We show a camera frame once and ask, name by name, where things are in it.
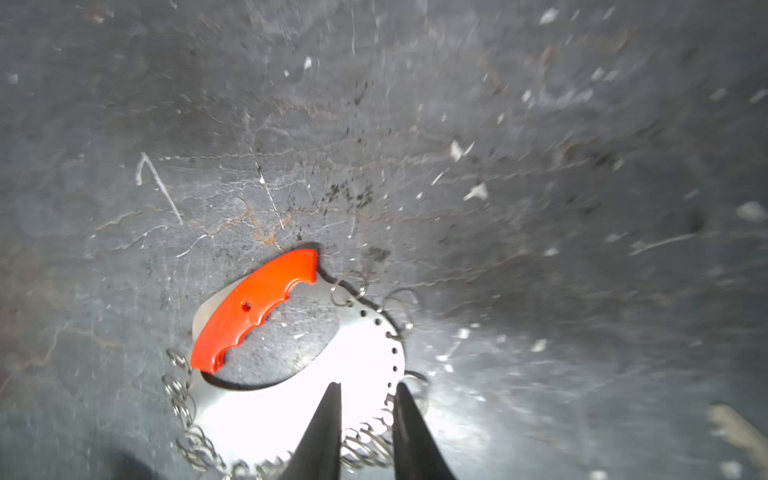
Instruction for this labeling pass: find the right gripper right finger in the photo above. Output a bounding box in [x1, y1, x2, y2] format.
[392, 382, 456, 480]

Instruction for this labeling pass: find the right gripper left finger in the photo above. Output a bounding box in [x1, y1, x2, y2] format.
[280, 382, 342, 480]

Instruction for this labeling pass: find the metal keyring holder red handle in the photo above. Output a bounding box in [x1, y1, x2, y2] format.
[162, 260, 430, 479]

